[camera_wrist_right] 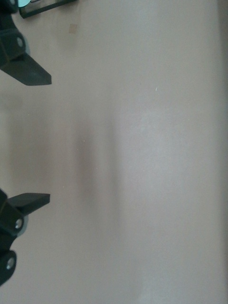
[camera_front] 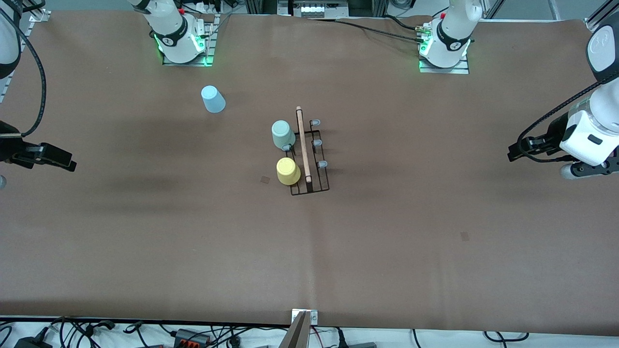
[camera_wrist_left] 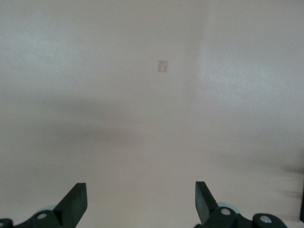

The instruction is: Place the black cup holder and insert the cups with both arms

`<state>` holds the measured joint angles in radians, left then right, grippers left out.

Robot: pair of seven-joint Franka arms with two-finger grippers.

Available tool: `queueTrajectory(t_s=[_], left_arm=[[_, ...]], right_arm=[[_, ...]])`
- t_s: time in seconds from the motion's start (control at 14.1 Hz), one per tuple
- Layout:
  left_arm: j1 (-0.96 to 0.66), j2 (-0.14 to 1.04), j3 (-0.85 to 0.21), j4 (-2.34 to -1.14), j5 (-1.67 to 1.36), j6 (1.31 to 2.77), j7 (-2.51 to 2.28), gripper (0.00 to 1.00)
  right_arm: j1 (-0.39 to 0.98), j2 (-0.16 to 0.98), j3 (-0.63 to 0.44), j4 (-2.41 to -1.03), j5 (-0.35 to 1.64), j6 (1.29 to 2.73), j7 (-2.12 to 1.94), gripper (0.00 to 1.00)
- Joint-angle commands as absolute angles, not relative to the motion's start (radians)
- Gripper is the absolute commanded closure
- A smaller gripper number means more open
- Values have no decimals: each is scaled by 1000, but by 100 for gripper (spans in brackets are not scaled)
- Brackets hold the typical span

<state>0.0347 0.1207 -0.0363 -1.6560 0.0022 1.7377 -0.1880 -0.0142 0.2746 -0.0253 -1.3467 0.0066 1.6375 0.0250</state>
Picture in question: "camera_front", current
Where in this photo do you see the black wire cup holder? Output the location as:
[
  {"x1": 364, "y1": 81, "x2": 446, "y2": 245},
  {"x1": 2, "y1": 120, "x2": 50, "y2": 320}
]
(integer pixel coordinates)
[{"x1": 282, "y1": 106, "x2": 330, "y2": 196}]

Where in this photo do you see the mint green plastic cup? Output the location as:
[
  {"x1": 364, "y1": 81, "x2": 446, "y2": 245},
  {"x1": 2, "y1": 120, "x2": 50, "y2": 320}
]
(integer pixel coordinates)
[{"x1": 271, "y1": 120, "x2": 296, "y2": 150}]

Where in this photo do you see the yellow plastic cup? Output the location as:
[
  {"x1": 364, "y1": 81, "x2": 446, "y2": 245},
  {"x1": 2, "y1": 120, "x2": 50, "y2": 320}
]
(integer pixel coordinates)
[{"x1": 276, "y1": 157, "x2": 301, "y2": 186}]

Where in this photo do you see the light blue plastic cup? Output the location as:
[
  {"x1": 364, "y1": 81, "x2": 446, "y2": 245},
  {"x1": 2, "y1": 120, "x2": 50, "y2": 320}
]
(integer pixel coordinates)
[{"x1": 201, "y1": 85, "x2": 226, "y2": 114}]

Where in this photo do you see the brown table mat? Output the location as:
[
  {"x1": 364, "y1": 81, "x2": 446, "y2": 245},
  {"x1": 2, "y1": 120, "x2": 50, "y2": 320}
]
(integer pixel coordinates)
[{"x1": 0, "y1": 11, "x2": 619, "y2": 335}]

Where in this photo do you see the black power adapter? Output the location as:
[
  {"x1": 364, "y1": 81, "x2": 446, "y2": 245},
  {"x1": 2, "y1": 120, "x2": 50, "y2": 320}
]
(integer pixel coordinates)
[{"x1": 14, "y1": 336, "x2": 53, "y2": 348}]

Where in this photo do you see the black orange connector box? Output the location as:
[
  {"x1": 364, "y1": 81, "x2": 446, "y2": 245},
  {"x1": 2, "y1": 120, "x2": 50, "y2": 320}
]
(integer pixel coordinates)
[{"x1": 174, "y1": 329, "x2": 211, "y2": 348}]

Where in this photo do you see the grey electrical box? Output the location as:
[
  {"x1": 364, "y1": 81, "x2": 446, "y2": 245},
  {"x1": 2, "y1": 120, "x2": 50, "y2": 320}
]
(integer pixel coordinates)
[{"x1": 278, "y1": 0, "x2": 349, "y2": 19}]

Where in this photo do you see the grey angled beam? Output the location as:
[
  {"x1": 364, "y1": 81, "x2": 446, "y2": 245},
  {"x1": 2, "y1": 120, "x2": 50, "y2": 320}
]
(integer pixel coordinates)
[{"x1": 278, "y1": 311, "x2": 312, "y2": 348}]

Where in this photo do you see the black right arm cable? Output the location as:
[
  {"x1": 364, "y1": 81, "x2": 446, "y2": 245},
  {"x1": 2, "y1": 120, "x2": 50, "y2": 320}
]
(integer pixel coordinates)
[{"x1": 0, "y1": 7, "x2": 47, "y2": 138}]

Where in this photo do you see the perforated aluminium rail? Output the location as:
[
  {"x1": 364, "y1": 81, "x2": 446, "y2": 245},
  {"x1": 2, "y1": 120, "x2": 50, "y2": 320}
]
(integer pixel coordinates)
[{"x1": 0, "y1": 10, "x2": 51, "y2": 104}]

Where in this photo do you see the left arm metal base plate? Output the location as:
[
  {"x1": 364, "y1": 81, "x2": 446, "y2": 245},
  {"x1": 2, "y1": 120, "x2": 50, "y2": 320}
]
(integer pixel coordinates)
[{"x1": 418, "y1": 52, "x2": 471, "y2": 74}]

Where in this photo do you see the black braided table cable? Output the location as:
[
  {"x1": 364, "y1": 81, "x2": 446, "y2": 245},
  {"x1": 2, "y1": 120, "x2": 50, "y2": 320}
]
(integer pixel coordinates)
[{"x1": 309, "y1": 17, "x2": 426, "y2": 44}]

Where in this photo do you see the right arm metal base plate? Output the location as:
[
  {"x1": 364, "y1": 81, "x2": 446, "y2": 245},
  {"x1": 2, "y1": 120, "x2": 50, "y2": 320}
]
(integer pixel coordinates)
[{"x1": 162, "y1": 14, "x2": 216, "y2": 67}]

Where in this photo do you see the black frame post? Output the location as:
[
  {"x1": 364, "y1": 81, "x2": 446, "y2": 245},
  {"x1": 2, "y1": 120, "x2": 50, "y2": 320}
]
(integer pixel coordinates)
[
  {"x1": 244, "y1": 0, "x2": 279, "y2": 15},
  {"x1": 348, "y1": 0, "x2": 388, "y2": 18}
]

